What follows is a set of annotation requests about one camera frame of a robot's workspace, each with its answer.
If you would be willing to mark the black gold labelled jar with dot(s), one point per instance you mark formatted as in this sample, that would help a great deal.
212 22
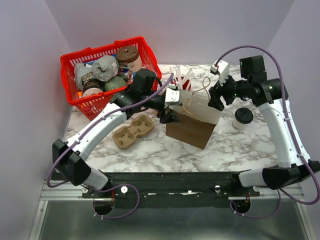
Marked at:
90 85

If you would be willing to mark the red plastic shopping basket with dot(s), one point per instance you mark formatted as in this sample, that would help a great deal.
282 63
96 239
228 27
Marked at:
92 105

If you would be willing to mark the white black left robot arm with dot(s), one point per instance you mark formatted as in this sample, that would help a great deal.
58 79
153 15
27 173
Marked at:
69 157

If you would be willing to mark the grey crumpled bag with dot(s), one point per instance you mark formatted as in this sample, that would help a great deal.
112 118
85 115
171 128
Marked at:
102 69

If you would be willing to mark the blue white can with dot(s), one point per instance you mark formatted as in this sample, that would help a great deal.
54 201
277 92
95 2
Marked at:
126 74

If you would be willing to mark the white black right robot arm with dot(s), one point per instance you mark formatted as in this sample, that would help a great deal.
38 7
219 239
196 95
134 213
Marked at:
293 162

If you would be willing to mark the white paper coffee cup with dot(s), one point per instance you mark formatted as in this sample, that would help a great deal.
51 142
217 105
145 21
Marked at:
237 125

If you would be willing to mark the cardboard cup carrier tray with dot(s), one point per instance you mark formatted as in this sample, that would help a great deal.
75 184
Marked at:
127 135

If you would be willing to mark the brown paper bag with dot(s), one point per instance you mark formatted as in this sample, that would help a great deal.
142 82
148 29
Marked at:
197 120

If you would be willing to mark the green round melon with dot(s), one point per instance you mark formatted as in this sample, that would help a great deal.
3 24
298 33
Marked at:
114 83

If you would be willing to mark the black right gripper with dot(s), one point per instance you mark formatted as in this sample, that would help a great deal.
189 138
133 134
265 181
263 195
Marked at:
214 101

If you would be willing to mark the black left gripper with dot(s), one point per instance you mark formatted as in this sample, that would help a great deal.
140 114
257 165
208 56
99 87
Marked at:
169 117

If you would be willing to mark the black plastic cup lid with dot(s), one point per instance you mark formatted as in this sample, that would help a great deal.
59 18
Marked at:
244 115

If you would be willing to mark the red ribbed cup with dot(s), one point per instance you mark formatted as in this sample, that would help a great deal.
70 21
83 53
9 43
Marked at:
186 85

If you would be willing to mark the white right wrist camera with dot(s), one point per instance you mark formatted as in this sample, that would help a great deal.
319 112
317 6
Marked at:
222 69

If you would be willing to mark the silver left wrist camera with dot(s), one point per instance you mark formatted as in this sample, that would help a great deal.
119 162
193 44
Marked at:
172 97

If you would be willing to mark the black mounting base rail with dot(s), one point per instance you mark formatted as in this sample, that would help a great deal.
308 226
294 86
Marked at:
170 190

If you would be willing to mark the brown lidded round container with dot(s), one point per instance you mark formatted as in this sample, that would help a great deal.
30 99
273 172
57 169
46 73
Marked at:
129 57

